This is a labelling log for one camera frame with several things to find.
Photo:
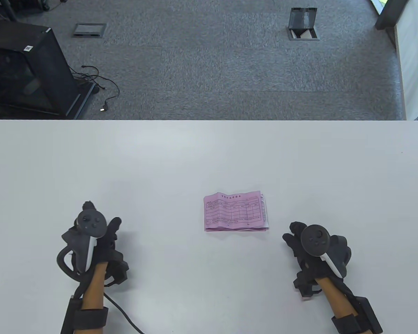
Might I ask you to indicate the person's right forearm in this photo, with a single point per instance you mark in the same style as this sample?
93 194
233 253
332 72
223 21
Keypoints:
336 297

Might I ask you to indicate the gray left hand controller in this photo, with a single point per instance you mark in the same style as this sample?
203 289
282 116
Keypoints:
90 222

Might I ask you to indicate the person's left hand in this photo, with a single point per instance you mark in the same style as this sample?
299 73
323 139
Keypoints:
113 243

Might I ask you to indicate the gray right hand controller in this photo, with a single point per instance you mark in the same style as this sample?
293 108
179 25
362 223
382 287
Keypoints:
317 240

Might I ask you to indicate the black furniture leg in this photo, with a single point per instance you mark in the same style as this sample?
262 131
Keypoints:
8 8

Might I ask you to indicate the open gray floor box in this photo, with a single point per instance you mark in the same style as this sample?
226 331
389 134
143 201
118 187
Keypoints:
303 24

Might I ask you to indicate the black cabinet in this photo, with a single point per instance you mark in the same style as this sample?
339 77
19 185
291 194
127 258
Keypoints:
24 69

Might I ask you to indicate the person's right hand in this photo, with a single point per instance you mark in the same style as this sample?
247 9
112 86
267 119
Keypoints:
301 259

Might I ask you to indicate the dark pillar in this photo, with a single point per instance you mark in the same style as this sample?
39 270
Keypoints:
390 15

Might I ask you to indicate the gray hand controller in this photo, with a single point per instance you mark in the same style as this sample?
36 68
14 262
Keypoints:
90 222
317 240

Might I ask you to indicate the white invoice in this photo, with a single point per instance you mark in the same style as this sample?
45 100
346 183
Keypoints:
264 212

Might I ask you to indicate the white partition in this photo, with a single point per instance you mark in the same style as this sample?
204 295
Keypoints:
416 62

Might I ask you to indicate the pink invoice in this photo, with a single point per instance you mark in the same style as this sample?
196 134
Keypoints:
233 210

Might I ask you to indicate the person's left forearm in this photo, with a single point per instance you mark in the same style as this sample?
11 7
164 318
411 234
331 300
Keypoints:
94 292

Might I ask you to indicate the closed gray floor box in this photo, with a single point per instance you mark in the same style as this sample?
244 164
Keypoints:
89 30

